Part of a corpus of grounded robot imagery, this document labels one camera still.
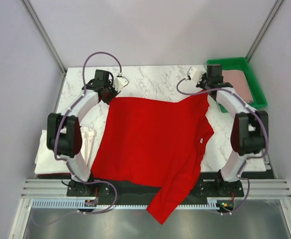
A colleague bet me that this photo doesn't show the red t shirt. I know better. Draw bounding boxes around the red t shirt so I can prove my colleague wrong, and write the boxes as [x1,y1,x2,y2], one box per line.
[91,94,214,224]

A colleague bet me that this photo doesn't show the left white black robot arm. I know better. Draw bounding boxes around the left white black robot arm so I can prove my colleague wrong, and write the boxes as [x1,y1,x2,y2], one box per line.
[46,70,119,196]

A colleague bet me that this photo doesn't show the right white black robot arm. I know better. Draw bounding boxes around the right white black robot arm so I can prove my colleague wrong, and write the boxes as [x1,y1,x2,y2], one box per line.
[197,64,269,197]

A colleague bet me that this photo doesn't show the pink t shirt in bin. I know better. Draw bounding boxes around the pink t shirt in bin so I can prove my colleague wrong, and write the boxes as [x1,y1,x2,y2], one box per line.
[222,70,254,104]

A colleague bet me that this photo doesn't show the green plastic bin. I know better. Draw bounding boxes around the green plastic bin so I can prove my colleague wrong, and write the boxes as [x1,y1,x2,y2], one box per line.
[207,57,268,109]

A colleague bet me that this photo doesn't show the folded white t shirt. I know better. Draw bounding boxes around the folded white t shirt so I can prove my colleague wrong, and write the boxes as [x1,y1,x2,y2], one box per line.
[34,126,96,175]

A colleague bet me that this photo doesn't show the folded dark red shirt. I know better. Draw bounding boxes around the folded dark red shirt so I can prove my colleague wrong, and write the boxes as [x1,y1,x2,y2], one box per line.
[37,173,67,179]

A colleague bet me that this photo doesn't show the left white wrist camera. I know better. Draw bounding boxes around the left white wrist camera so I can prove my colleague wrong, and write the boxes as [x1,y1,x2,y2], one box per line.
[113,75,129,92]

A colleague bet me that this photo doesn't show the left aluminium corner post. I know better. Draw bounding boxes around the left aluminium corner post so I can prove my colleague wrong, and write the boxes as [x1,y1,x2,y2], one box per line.
[20,0,67,76]

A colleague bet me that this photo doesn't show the aluminium corner post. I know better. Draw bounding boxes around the aluminium corner post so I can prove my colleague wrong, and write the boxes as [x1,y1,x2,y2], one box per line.
[20,0,67,76]
[245,0,285,62]

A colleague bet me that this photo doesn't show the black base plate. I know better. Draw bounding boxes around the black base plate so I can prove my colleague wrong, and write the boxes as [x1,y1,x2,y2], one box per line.
[67,172,243,205]

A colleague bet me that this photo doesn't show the right aluminium corner post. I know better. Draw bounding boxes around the right aluminium corner post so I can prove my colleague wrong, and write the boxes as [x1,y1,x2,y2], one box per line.
[245,0,285,62]

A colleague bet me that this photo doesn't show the aluminium front frame rail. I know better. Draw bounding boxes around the aluminium front frame rail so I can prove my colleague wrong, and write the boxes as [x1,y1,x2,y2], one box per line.
[21,179,291,200]

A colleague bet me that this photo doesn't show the white slotted cable duct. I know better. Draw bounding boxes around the white slotted cable duct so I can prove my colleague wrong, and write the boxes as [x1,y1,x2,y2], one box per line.
[31,199,227,210]

